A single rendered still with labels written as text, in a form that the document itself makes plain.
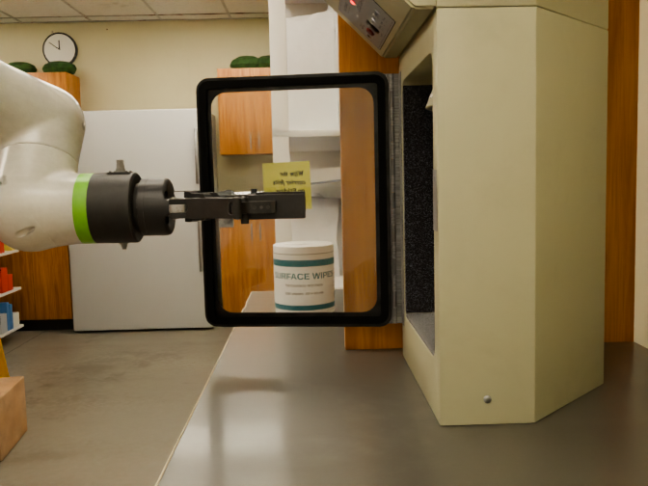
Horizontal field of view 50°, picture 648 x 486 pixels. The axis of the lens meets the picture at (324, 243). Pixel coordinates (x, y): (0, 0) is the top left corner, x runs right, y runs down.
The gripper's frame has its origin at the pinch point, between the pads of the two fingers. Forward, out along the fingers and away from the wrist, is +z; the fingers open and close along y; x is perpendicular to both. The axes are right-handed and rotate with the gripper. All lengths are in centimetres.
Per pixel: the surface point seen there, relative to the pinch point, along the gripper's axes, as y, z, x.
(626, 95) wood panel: 23, 54, -16
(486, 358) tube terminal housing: -14.2, 21.5, 17.6
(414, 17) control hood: -9.6, 14.2, -21.5
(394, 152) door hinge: 17.5, 15.2, -6.9
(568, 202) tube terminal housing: -8.3, 33.0, 0.3
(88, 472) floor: 196, -95, 120
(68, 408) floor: 284, -132, 121
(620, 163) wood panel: 23, 53, -5
